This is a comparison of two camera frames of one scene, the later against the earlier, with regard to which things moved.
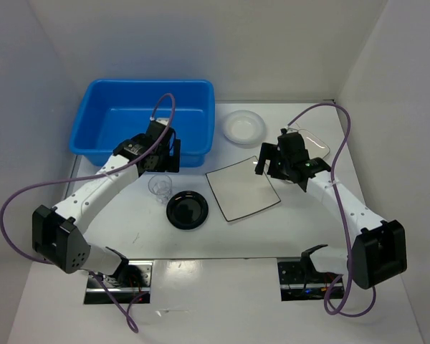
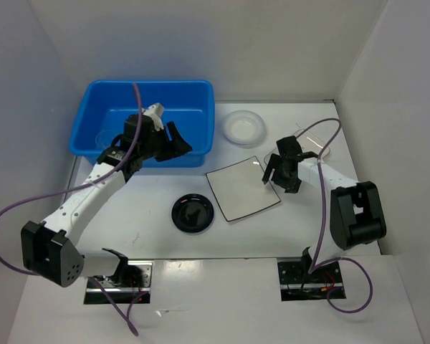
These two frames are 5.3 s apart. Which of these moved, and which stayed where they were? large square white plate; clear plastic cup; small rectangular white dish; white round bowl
Moved: clear plastic cup
Stayed: large square white plate; small rectangular white dish; white round bowl
